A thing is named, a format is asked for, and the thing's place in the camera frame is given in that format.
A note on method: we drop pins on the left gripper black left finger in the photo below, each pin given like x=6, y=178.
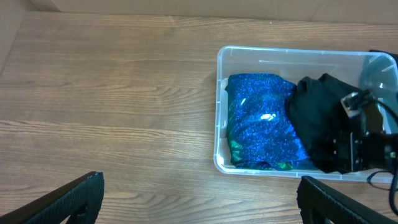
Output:
x=78, y=201

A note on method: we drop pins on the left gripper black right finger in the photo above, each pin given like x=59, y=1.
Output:
x=319, y=204

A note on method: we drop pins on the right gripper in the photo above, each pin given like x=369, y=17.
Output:
x=364, y=144

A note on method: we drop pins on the small black cloth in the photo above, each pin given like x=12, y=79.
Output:
x=314, y=110

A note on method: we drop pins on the blue sparkly cloth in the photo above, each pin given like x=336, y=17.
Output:
x=260, y=136

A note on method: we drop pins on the clear plastic storage bin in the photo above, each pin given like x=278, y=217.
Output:
x=376, y=71

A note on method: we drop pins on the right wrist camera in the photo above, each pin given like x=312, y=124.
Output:
x=354, y=102

